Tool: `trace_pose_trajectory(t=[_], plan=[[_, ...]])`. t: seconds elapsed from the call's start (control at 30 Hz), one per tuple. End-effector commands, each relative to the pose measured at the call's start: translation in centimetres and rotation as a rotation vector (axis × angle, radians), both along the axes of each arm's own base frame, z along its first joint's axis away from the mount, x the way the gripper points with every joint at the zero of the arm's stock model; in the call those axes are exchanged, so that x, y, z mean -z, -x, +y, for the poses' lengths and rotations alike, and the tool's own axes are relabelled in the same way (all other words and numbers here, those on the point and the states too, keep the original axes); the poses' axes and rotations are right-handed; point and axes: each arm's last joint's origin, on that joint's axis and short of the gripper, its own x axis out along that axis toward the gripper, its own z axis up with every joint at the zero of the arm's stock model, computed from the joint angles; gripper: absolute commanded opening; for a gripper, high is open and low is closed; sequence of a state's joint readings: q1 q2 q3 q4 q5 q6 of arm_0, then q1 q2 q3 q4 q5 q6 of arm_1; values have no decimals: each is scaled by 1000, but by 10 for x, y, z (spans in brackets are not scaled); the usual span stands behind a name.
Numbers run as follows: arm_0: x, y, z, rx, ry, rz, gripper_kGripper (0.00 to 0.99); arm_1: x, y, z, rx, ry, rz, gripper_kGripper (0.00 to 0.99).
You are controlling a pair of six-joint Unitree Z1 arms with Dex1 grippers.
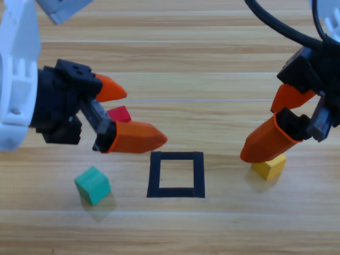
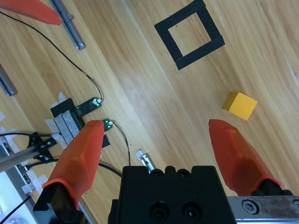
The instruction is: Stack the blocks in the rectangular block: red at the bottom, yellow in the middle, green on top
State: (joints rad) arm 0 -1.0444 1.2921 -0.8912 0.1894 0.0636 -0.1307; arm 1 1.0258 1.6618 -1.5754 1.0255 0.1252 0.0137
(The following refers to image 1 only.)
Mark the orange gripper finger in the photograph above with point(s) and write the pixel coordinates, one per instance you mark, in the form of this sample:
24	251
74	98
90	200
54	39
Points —
138	138

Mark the green wooden block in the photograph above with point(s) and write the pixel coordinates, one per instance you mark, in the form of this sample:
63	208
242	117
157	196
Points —
93	186

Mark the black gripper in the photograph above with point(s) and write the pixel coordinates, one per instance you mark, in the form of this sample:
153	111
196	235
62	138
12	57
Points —
58	106
305	69

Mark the red wooden block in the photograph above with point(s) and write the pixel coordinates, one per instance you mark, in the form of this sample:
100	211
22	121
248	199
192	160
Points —
119	114

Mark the black tape square outline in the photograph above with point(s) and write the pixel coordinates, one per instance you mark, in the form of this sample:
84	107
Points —
154	175

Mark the yellow wooden block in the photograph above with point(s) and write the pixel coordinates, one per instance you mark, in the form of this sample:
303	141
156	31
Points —
271	170

